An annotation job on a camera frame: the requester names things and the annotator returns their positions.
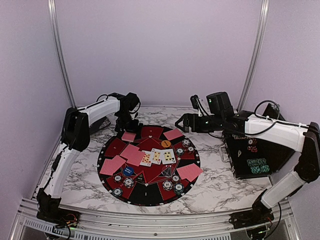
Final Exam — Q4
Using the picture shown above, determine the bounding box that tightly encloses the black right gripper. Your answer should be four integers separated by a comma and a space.
175, 113, 225, 134

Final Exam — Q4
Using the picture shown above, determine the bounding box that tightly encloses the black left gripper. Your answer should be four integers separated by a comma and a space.
113, 111, 142, 137

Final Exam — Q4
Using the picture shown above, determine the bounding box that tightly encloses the red playing card deck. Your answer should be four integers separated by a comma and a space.
121, 131, 136, 142

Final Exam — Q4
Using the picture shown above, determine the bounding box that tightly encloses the single red playing card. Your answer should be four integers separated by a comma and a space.
99, 159, 120, 176

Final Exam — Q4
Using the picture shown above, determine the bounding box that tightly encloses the red brown poker chip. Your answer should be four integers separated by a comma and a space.
172, 175, 180, 183
187, 146, 195, 153
113, 175, 123, 183

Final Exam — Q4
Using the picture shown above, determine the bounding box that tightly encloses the ten of hearts card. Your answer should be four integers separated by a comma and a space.
139, 150, 154, 167

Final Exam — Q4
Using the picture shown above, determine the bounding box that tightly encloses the five of hearts card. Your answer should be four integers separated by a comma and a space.
151, 148, 164, 165

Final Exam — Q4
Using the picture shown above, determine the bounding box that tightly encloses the orange big blind button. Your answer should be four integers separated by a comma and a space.
161, 140, 172, 149

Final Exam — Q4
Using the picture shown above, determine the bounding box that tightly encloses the blue small blind button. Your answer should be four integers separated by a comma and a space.
122, 166, 135, 177

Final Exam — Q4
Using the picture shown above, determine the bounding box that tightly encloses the face up playing card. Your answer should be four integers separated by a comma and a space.
162, 149, 177, 165

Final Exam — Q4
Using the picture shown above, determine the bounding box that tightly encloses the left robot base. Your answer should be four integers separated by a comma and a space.
36, 188, 80, 227

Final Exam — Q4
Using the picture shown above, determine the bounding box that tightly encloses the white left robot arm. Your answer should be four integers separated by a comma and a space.
37, 92, 141, 201

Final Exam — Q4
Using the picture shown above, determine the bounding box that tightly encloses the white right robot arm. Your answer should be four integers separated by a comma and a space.
175, 92, 320, 224

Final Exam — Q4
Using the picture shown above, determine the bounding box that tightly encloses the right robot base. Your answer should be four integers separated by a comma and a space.
228, 207, 275, 239

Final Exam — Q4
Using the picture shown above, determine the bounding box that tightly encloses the round red black poker mat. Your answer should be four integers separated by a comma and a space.
97, 125, 201, 207

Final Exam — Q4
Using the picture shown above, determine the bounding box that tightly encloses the black poker chip case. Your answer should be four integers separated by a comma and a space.
223, 133, 295, 179

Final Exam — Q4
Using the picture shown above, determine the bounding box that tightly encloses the clear round dealer button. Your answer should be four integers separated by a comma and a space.
159, 167, 175, 178

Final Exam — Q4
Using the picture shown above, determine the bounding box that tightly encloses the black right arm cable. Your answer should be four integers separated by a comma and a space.
207, 100, 320, 141

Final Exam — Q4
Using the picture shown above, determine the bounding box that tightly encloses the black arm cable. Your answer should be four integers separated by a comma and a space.
50, 93, 126, 181
207, 100, 320, 141

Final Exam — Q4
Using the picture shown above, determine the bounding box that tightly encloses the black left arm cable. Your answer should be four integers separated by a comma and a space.
50, 93, 126, 181

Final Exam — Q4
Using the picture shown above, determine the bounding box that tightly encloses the aluminium front rail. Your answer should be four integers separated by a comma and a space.
8, 198, 301, 240

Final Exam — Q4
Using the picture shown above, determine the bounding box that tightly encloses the right aluminium frame post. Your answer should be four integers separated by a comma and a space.
236, 0, 270, 111

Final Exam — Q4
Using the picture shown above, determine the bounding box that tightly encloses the aluminium frame post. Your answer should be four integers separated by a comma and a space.
236, 0, 270, 111
48, 0, 76, 108

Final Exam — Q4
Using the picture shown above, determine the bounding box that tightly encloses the left aluminium frame post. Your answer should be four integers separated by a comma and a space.
48, 0, 76, 108

